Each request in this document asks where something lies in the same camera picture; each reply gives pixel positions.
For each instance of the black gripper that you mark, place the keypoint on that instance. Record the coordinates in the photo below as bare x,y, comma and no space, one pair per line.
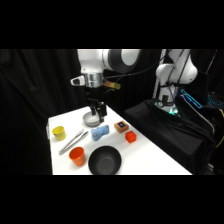
97,104

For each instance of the wooden block with blue top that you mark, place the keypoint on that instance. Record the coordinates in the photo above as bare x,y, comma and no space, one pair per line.
121,126

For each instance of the orange cup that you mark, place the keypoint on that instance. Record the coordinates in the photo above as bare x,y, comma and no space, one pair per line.
77,156

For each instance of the backlit keyboard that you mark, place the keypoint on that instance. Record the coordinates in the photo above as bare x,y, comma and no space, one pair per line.
216,101

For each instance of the blue lit device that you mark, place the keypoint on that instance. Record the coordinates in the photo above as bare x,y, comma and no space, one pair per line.
191,98

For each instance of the black curtain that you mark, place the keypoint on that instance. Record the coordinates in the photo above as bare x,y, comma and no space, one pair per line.
33,100

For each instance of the black bowl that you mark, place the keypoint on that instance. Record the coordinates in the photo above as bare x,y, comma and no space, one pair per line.
105,160

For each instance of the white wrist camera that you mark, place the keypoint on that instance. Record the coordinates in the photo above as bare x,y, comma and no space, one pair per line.
77,80

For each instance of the blue cloth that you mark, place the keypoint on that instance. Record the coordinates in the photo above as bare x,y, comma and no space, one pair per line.
99,132

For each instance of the red cube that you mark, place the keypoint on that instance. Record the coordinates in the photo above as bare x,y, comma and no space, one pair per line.
131,137

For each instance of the black draped robot stand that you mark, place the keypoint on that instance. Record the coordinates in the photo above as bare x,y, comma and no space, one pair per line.
166,133

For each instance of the yellow cup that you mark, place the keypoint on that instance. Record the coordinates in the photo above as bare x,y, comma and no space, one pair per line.
59,133

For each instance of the metal tongs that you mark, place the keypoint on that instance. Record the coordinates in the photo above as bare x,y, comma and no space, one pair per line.
73,141

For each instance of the gray metal bowl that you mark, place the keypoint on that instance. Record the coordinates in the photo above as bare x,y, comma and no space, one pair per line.
89,120

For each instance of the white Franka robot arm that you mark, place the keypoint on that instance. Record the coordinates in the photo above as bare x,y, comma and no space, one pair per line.
93,61

